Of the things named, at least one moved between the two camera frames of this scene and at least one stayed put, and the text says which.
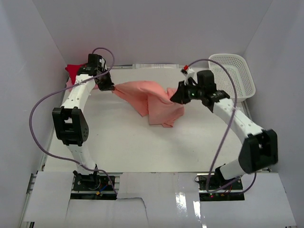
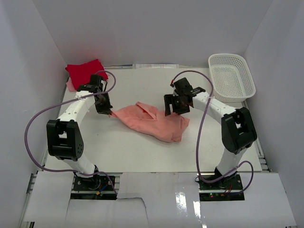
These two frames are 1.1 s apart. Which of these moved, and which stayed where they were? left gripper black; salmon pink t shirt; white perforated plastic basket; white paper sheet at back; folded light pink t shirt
Moved: left gripper black; salmon pink t shirt
Stayed: white perforated plastic basket; folded light pink t shirt; white paper sheet at back
